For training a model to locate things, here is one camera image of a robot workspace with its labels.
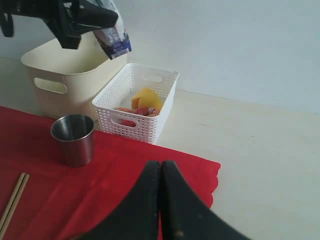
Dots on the red sausage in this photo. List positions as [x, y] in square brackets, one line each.
[147, 111]

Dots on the blue white milk carton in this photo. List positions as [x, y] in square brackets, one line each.
[114, 41]

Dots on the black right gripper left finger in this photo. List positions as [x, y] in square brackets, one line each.
[137, 215]

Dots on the right wooden chopstick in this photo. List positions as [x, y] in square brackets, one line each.
[14, 206]

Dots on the stainless steel cup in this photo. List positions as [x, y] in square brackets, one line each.
[74, 134]

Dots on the red scalloped table cloth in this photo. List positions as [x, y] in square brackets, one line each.
[60, 202]

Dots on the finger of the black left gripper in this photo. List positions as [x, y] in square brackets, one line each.
[88, 17]
[70, 42]

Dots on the fried chicken nugget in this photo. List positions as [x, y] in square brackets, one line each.
[123, 109]

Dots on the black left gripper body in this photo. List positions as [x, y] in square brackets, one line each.
[56, 14]

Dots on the white woven plastic basket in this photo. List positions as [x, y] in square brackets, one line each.
[119, 92]

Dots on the cream plastic bin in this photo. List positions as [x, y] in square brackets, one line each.
[65, 81]

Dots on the yellow lemon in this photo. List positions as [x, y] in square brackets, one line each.
[150, 99]

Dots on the wooden chopstick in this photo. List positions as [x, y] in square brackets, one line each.
[11, 199]
[14, 206]

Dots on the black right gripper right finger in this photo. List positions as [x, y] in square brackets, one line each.
[183, 215]

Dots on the left wooden chopstick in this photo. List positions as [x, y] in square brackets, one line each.
[11, 199]

